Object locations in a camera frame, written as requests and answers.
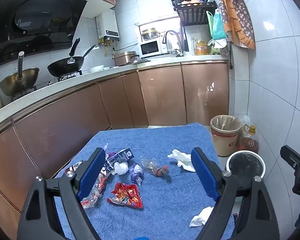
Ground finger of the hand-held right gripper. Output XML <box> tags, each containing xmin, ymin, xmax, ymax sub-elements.
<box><xmin>280</xmin><ymin>145</ymin><xmax>300</xmax><ymax>171</ymax></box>

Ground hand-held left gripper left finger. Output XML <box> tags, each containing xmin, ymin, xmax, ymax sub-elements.
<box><xmin>17</xmin><ymin>147</ymin><xmax>106</xmax><ymax>240</ymax></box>

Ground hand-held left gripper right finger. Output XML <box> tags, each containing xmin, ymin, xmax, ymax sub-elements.
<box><xmin>191</xmin><ymin>147</ymin><xmax>280</xmax><ymax>240</ymax></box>

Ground clear red printed wrapper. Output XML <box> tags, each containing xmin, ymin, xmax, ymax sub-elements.
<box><xmin>80</xmin><ymin>166</ymin><xmax>108</xmax><ymax>208</ymax></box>

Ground small red wrapper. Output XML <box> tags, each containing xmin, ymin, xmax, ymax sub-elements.
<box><xmin>65</xmin><ymin>161</ymin><xmax>83</xmax><ymax>174</ymax></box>

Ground large white tissue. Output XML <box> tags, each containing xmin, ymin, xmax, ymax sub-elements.
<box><xmin>167</xmin><ymin>149</ymin><xmax>196</xmax><ymax>172</ymax></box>

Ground white tissue ball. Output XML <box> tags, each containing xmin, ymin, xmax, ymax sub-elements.
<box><xmin>114</xmin><ymin>161</ymin><xmax>129</xmax><ymax>175</ymax></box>

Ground dark blue carton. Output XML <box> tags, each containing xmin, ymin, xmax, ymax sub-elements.
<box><xmin>104</xmin><ymin>148</ymin><xmax>135</xmax><ymax>175</ymax></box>

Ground white bin with black liner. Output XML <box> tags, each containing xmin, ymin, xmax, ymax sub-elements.
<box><xmin>226</xmin><ymin>150</ymin><xmax>266</xmax><ymax>204</ymax></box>

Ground red snack wrapper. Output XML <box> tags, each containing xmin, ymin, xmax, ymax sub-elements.
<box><xmin>107</xmin><ymin>182</ymin><xmax>143</xmax><ymax>208</ymax></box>

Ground purple foil wrapper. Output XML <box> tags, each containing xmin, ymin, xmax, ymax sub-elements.
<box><xmin>130</xmin><ymin>163</ymin><xmax>144</xmax><ymax>186</ymax></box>

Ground crushed clear plastic bottle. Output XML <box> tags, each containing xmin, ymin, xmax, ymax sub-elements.
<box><xmin>141</xmin><ymin>158</ymin><xmax>170</xmax><ymax>178</ymax></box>

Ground beige bin with clear liner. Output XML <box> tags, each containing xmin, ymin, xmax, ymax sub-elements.
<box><xmin>210</xmin><ymin>115</ymin><xmax>242</xmax><ymax>157</ymax></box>

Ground cooking oil bottle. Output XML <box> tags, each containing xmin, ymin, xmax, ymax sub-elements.
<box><xmin>237</xmin><ymin>125</ymin><xmax>259</xmax><ymax>154</ymax></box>

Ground blue towel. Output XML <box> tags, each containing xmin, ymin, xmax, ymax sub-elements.
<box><xmin>54</xmin><ymin>122</ymin><xmax>237</xmax><ymax>240</ymax></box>

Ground copper base cabinets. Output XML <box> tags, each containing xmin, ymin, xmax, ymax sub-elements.
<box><xmin>0</xmin><ymin>61</ymin><xmax>229</xmax><ymax>230</ymax></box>

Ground gas stove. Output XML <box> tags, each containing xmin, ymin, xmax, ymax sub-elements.
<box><xmin>10</xmin><ymin>70</ymin><xmax>83</xmax><ymax>100</ymax></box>

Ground black wok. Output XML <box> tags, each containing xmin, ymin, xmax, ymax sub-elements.
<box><xmin>47</xmin><ymin>37</ymin><xmax>97</xmax><ymax>78</ymax></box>

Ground brass wok with lid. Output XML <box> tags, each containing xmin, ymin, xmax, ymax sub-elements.
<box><xmin>0</xmin><ymin>51</ymin><xmax>40</xmax><ymax>97</ymax></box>

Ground copper rice cooker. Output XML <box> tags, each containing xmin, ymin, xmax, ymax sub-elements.
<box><xmin>114</xmin><ymin>51</ymin><xmax>138</xmax><ymax>67</ymax></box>

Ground steel pot lid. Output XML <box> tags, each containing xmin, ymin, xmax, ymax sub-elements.
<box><xmin>126</xmin><ymin>55</ymin><xmax>150</xmax><ymax>64</ymax></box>

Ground yellow detergent bottle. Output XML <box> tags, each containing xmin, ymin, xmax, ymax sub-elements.
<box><xmin>194</xmin><ymin>39</ymin><xmax>208</xmax><ymax>55</ymax></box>

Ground white plastic bag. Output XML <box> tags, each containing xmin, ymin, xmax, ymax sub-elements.
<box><xmin>207</xmin><ymin>38</ymin><xmax>228</xmax><ymax>49</ymax></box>

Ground orange brown floral apron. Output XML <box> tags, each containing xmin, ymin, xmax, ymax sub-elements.
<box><xmin>212</xmin><ymin>0</ymin><xmax>255</xmax><ymax>50</ymax></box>

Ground white microwave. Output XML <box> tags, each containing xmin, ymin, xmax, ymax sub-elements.
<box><xmin>140</xmin><ymin>39</ymin><xmax>165</xmax><ymax>57</ymax></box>

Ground teal plastic bag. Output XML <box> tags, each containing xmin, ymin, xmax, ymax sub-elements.
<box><xmin>212</xmin><ymin>9</ymin><xmax>227</xmax><ymax>40</ymax></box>

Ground steel kitchen faucet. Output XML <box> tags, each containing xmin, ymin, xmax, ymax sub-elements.
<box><xmin>162</xmin><ymin>30</ymin><xmax>184</xmax><ymax>57</ymax></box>

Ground green cutting board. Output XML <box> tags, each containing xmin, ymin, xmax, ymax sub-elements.
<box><xmin>206</xmin><ymin>11</ymin><xmax>214</xmax><ymax>37</ymax></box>

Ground steel pot with glass lid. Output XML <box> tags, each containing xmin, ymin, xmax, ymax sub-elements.
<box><xmin>141</xmin><ymin>27</ymin><xmax>162</xmax><ymax>41</ymax></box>

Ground white water heater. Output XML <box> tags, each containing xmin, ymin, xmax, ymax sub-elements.
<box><xmin>95</xmin><ymin>9</ymin><xmax>120</xmax><ymax>42</ymax></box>

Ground black dish rack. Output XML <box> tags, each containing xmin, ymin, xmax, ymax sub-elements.
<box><xmin>166</xmin><ymin>0</ymin><xmax>218</xmax><ymax>27</ymax></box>

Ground black range hood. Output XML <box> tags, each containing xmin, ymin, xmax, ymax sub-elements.
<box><xmin>0</xmin><ymin>0</ymin><xmax>90</xmax><ymax>69</ymax></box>

